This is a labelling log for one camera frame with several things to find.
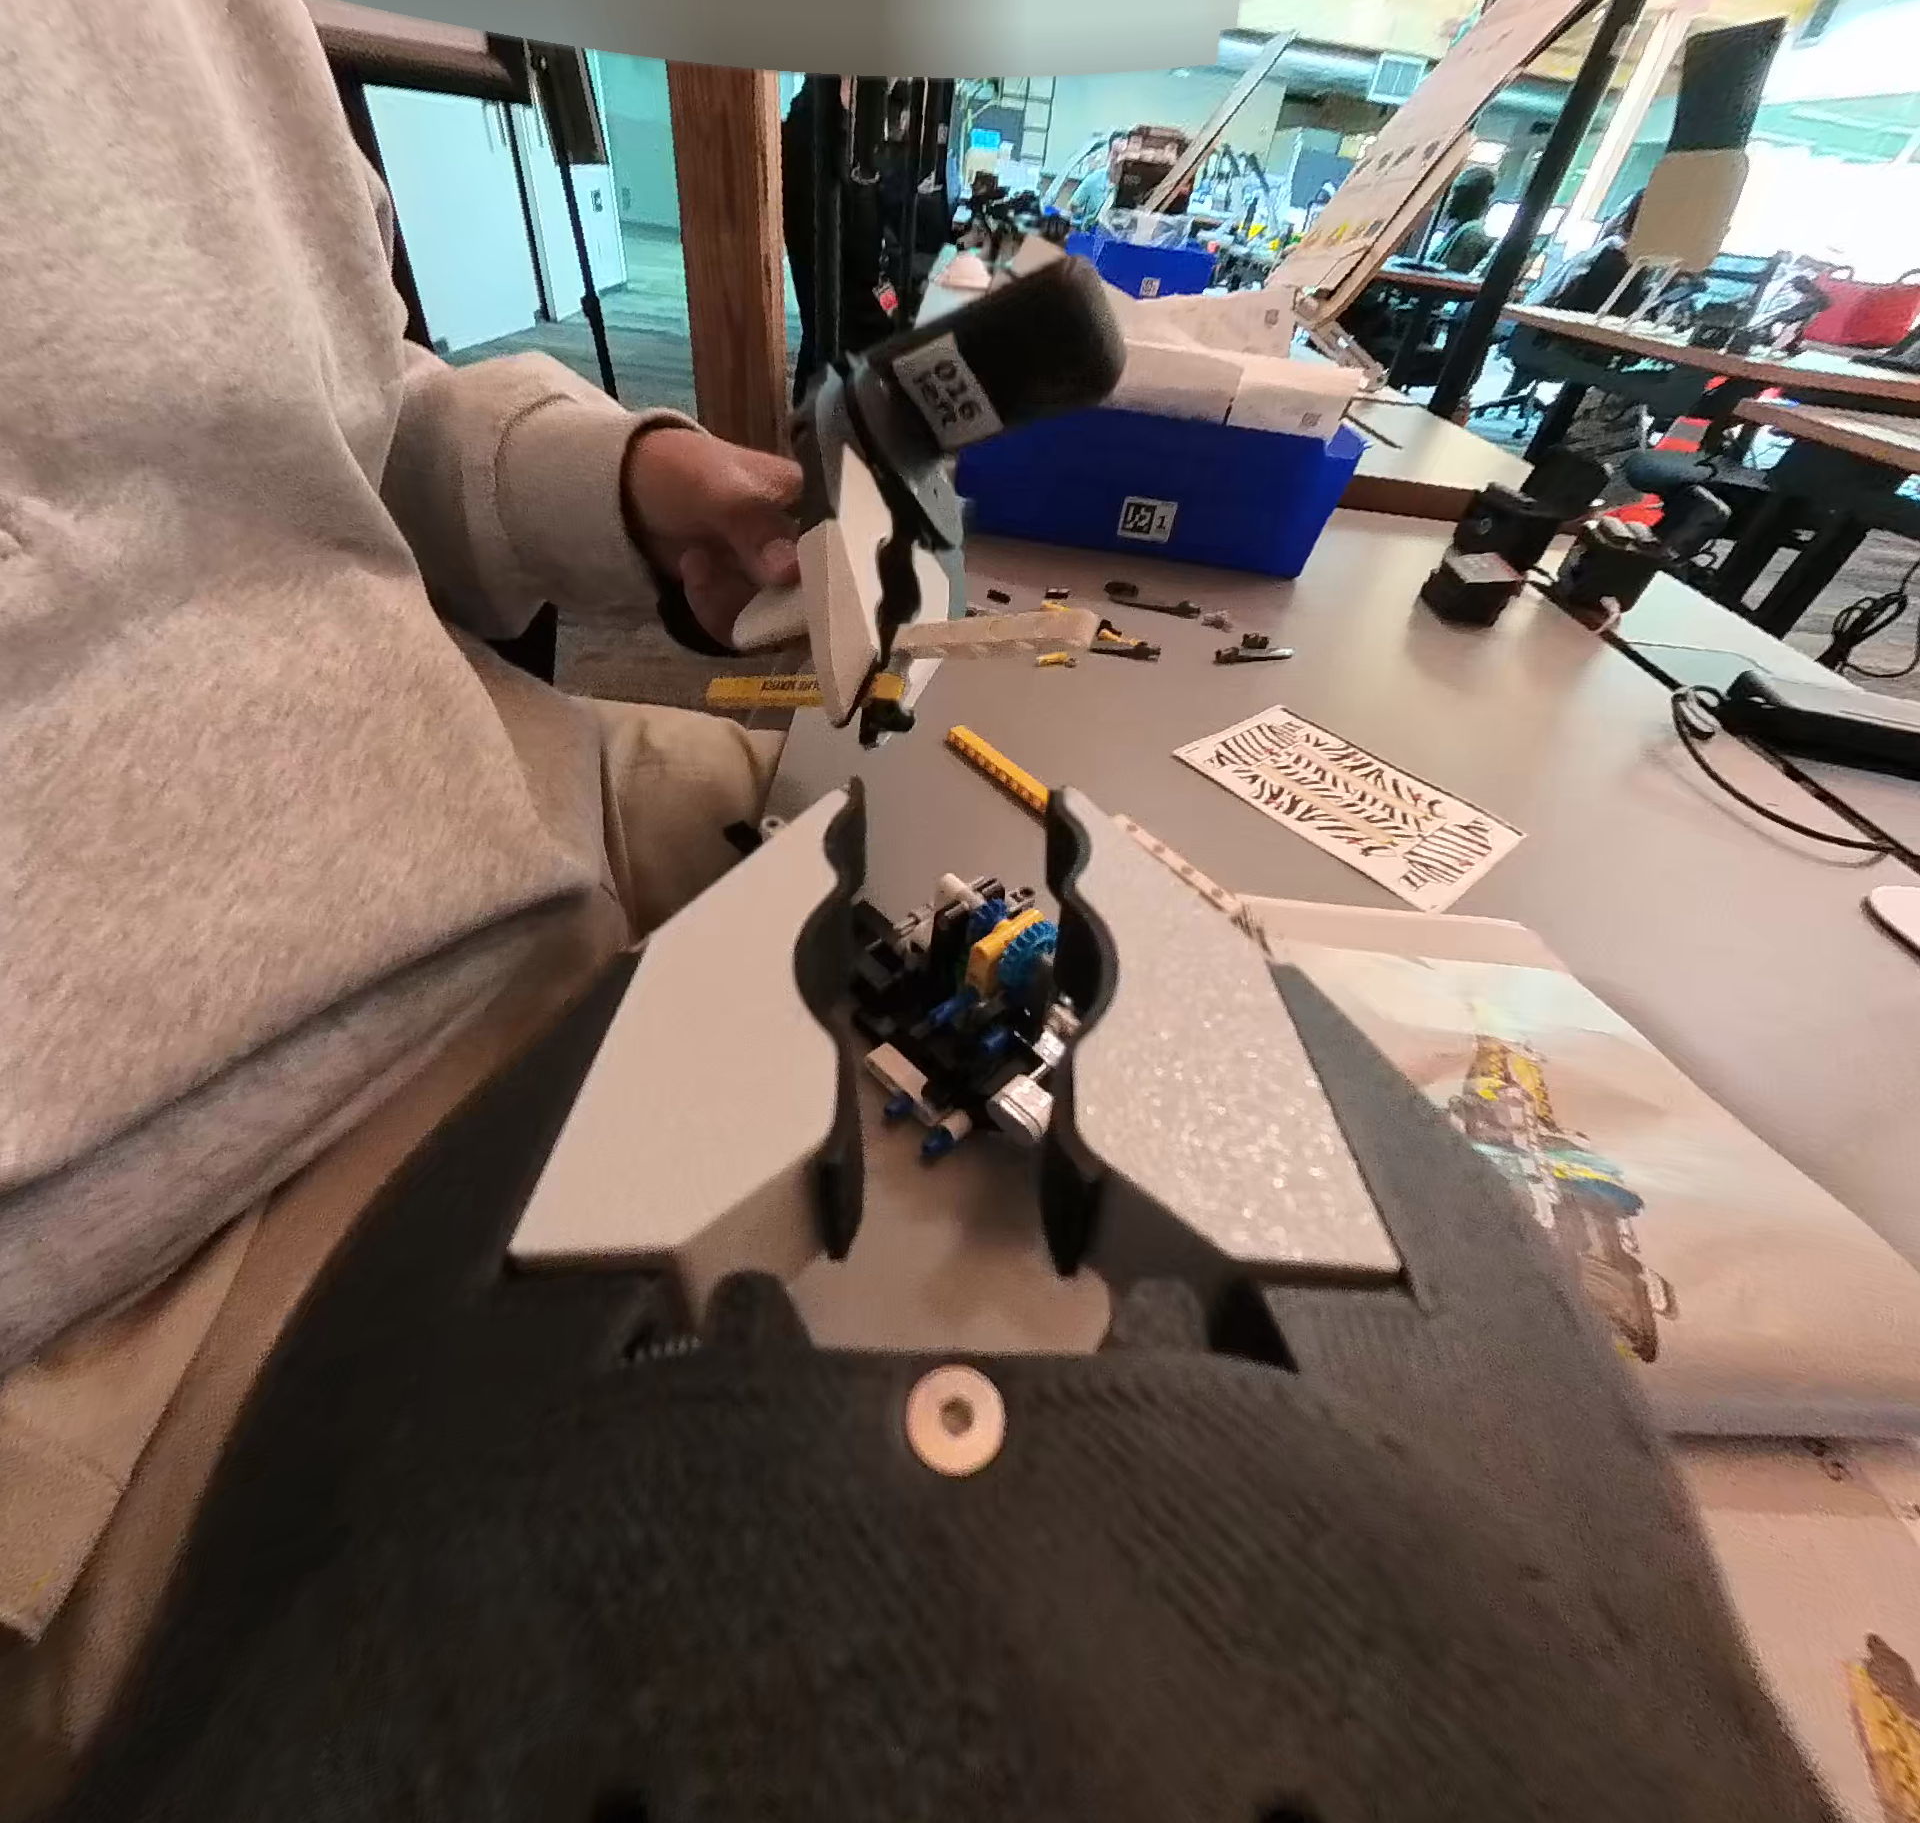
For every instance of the black lego piece yellow tip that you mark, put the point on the black lego piece yellow tip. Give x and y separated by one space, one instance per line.
1127 643

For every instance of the wooden background table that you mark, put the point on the wooden background table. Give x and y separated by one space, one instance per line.
1725 353

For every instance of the small black box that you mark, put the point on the small black box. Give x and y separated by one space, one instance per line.
1507 519
1476 585
1636 544

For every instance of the lego box with yellow print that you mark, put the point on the lego box with yellow print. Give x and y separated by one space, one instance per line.
1860 1674

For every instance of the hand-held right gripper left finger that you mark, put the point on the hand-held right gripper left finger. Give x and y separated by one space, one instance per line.
706 1089

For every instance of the black lego beam tan connectors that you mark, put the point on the black lego beam tan connectors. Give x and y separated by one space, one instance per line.
761 826

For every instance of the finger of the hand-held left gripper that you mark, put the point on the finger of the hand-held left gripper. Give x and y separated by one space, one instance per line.
906 579
842 608

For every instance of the wooden post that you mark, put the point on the wooden post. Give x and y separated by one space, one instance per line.
732 263

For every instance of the short yellow lego beam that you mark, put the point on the short yellow lego beam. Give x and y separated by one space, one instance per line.
996 769

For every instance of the blue plastic bin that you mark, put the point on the blue plastic bin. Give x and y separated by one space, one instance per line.
1156 496

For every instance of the white paper bags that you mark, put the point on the white paper bags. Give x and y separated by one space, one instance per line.
1245 368

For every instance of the striped sticker sheet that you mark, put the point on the striped sticker sheet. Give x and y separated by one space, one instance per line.
1350 804

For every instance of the lego instruction booklet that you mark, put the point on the lego instruction booklet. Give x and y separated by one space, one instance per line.
1590 1148

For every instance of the black and yellow lego piece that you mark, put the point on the black and yellow lego piece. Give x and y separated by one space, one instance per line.
1252 649

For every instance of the person's grey sweatshirt torso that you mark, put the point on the person's grey sweatshirt torso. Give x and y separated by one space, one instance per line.
226 579

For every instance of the cardboard display board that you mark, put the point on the cardboard display board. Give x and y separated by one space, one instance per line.
1455 99

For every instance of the person's left forearm grey sleeve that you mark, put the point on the person's left forearm grey sleeve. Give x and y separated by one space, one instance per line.
510 503

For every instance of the white flat object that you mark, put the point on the white flat object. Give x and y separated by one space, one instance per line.
1899 920

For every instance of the tan lego beam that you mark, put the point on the tan lego beam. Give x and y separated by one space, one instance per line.
1185 864
990 635

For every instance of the black blue yellow lego assembly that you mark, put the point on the black blue yellow lego assembly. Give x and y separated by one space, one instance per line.
960 1013

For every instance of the flat black device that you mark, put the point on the flat black device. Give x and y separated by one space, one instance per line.
1822 720

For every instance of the long black lego piece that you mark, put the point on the long black lego piece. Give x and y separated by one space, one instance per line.
1156 600

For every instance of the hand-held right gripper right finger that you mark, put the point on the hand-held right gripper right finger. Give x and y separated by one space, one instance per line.
1221 1103

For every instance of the person's left hand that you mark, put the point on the person's left hand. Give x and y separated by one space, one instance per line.
720 519

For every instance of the black tripod stand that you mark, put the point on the black tripod stand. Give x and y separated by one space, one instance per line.
862 190

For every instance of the small blue bin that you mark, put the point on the small blue bin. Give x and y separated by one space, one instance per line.
1156 266

